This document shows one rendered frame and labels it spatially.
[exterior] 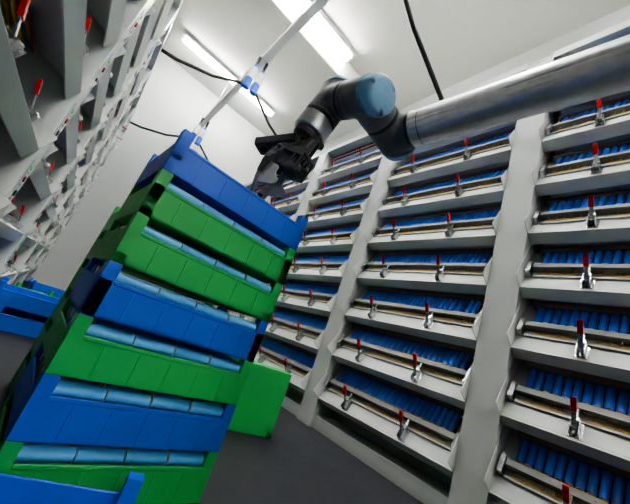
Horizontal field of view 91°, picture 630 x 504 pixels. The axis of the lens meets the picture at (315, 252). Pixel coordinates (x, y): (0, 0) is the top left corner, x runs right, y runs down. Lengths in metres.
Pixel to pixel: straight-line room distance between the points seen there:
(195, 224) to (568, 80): 0.69
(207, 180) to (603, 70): 0.68
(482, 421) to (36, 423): 1.00
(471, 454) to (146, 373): 0.88
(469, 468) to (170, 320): 0.89
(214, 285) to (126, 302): 0.14
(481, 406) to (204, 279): 0.86
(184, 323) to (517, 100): 0.73
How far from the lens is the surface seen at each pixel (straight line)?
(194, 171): 0.57
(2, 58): 0.66
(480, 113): 0.78
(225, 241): 0.58
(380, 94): 0.77
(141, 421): 0.59
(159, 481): 0.65
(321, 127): 0.82
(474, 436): 1.11
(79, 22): 0.86
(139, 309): 0.54
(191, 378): 0.60
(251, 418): 1.11
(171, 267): 0.55
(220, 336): 0.60
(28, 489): 0.56
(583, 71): 0.76
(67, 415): 0.57
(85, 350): 0.54
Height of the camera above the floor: 0.30
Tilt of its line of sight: 17 degrees up
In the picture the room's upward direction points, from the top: 20 degrees clockwise
